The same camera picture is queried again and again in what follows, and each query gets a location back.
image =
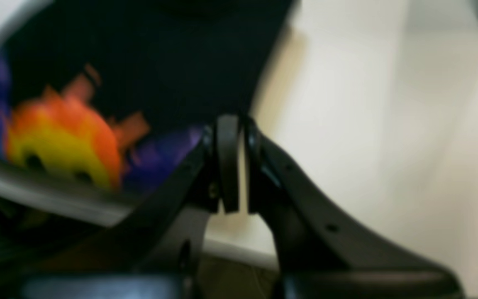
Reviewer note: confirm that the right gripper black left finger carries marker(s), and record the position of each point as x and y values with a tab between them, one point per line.
154	252

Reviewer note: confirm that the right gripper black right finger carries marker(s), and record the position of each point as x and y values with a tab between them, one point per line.
322	251

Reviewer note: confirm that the black T-shirt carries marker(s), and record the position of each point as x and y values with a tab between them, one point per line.
115	93

